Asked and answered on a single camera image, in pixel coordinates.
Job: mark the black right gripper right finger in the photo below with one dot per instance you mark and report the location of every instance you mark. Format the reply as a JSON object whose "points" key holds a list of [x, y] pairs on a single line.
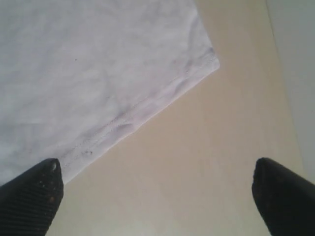
{"points": [[285, 200]]}

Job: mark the white t-shirt red lettering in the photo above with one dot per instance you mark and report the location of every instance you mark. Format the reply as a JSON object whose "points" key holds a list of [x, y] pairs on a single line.
{"points": [[77, 76]]}

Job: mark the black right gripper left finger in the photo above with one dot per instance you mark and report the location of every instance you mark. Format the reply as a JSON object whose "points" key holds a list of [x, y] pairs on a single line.
{"points": [[29, 202]]}

